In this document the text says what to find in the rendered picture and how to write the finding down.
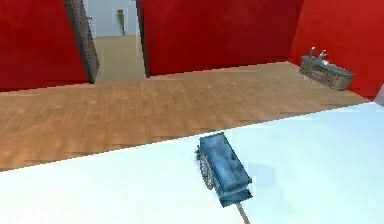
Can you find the grey-brown low cabinet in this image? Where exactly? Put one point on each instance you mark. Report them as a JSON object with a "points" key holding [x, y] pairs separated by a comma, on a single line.
{"points": [[325, 75]]}

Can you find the blue toy cart with wheel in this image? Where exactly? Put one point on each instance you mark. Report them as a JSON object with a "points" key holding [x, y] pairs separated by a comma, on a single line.
{"points": [[224, 164]]}

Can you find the dark brown room door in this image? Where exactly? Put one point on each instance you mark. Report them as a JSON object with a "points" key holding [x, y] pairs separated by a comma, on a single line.
{"points": [[82, 40]]}

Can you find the brown narrow wall object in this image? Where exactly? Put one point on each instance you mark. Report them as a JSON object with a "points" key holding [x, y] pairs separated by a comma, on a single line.
{"points": [[121, 20]]}

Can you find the grey block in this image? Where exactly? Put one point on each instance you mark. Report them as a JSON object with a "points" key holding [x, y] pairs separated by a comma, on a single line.
{"points": [[380, 96]]}

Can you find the small grey white statuette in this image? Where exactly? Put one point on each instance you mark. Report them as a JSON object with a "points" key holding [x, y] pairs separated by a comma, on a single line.
{"points": [[323, 56]]}

